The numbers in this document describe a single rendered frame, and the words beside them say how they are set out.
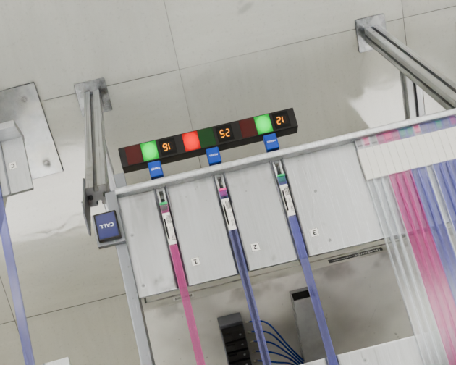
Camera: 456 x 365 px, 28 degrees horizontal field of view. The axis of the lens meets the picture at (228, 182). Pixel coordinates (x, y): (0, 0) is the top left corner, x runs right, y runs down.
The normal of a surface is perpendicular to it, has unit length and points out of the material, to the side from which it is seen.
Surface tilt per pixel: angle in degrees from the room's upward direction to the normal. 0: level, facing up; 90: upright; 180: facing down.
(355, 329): 0
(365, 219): 42
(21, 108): 0
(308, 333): 0
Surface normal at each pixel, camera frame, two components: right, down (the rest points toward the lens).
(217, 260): -0.02, -0.32
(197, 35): 0.15, 0.38
